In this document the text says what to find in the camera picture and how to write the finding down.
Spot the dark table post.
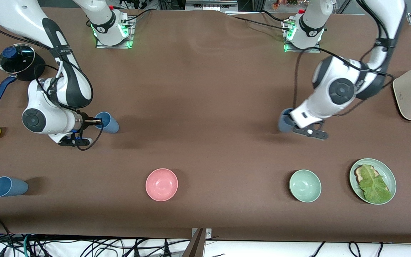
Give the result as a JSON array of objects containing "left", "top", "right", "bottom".
[{"left": 181, "top": 228, "right": 206, "bottom": 257}]

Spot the brown table cover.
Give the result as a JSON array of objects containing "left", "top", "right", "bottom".
[{"left": 0, "top": 6, "right": 411, "bottom": 244}]

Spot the grey metal frame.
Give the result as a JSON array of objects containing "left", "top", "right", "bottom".
[{"left": 185, "top": 0, "right": 238, "bottom": 12}]

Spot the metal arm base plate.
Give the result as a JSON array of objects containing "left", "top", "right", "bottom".
[
  {"left": 96, "top": 14, "right": 135, "bottom": 49},
  {"left": 283, "top": 18, "right": 321, "bottom": 53}
]

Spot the green plate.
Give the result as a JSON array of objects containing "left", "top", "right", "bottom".
[{"left": 349, "top": 158, "right": 397, "bottom": 205}]

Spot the mint green bowl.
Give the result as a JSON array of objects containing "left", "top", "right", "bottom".
[{"left": 289, "top": 169, "right": 322, "bottom": 203}]

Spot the green lettuce leaf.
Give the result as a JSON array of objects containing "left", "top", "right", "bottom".
[{"left": 359, "top": 164, "right": 393, "bottom": 204}]

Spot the toast slice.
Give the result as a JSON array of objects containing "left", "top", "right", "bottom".
[{"left": 355, "top": 165, "right": 390, "bottom": 192}]

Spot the black pot with blue handle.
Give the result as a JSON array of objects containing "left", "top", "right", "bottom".
[{"left": 0, "top": 50, "right": 46, "bottom": 106}]

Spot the metal table edge bracket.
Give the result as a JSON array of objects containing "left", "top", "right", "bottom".
[{"left": 192, "top": 228, "right": 212, "bottom": 239}]

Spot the pink bowl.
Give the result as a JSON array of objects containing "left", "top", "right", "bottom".
[{"left": 146, "top": 168, "right": 178, "bottom": 202}]

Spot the blue cup with paper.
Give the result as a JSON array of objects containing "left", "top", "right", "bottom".
[{"left": 278, "top": 108, "right": 297, "bottom": 133}]

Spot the black base cable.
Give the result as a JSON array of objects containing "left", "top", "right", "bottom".
[
  {"left": 231, "top": 11, "right": 291, "bottom": 32},
  {"left": 122, "top": 9, "right": 152, "bottom": 27}
]

